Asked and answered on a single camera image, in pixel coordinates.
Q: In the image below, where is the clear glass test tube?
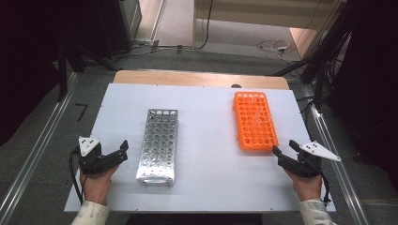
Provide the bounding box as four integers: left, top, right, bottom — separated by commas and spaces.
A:
252, 108, 268, 128

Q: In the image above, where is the orange plastic test tube rack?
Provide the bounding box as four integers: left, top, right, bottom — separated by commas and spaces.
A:
233, 91, 280, 153

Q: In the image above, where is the metal floor rail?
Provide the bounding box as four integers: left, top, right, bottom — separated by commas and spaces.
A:
0, 72, 80, 225
299, 83, 371, 225

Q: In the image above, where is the silver metal test tube rack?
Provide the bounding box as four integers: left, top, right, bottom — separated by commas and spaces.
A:
135, 108, 179, 188

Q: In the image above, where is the person's right hand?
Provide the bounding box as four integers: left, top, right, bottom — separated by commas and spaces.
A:
284, 169, 324, 203

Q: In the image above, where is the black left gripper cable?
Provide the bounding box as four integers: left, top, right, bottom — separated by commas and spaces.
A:
69, 146, 86, 204

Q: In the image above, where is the white floor cable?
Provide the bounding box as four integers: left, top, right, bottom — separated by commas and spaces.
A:
255, 38, 293, 65

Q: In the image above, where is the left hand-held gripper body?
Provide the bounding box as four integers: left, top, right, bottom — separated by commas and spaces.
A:
74, 136, 111, 177

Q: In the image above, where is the dark cabinet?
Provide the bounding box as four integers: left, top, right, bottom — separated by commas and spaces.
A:
95, 0, 143, 59

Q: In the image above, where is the person's left hand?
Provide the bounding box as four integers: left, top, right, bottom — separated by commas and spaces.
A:
79, 165, 120, 206

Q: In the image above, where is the wooden table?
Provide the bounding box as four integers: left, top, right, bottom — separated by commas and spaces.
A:
113, 69, 290, 91

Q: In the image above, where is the black metal stand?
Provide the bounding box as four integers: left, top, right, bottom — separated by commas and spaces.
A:
55, 39, 121, 103
271, 0, 356, 108

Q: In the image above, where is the light wooden panel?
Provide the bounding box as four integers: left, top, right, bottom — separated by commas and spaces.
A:
288, 26, 317, 59

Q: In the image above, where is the grey power strip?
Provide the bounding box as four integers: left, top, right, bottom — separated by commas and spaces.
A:
133, 38, 161, 49

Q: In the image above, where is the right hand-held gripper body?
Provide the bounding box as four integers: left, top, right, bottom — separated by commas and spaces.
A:
295, 140, 342, 179

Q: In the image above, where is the black floor cable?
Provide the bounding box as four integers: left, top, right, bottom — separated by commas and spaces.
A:
175, 0, 215, 52

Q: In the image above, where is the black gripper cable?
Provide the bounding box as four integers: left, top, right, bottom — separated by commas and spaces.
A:
69, 146, 86, 204
318, 168, 332, 206

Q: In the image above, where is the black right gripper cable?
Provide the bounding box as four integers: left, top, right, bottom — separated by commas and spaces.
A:
318, 168, 332, 206

